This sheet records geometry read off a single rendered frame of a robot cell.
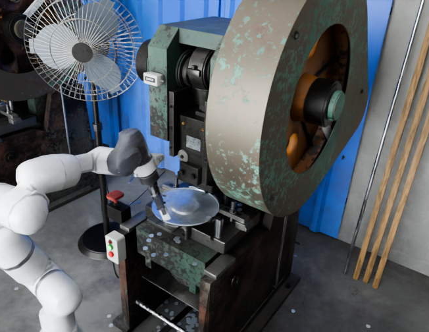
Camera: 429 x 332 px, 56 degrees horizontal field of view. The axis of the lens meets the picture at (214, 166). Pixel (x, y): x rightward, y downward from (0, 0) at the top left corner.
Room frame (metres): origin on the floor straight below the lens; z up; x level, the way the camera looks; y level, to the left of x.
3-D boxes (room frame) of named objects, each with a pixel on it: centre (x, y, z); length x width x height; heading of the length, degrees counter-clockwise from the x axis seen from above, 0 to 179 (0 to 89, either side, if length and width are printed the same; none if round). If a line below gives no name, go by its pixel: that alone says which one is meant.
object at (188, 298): (1.58, 0.04, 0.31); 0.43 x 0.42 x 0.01; 56
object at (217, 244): (1.58, 0.04, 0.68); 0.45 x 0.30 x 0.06; 56
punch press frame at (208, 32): (1.69, -0.04, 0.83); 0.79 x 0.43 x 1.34; 146
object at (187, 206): (1.47, 0.12, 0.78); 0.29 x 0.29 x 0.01
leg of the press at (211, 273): (1.54, -0.26, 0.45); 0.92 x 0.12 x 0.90; 146
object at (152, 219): (1.43, 0.14, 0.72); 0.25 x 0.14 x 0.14; 146
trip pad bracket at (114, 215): (1.56, 0.43, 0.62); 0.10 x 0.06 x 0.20; 56
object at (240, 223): (1.48, -0.10, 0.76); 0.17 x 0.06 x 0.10; 56
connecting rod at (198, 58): (1.57, 0.04, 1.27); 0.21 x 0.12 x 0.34; 146
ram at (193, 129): (1.54, 0.07, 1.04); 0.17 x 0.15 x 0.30; 146
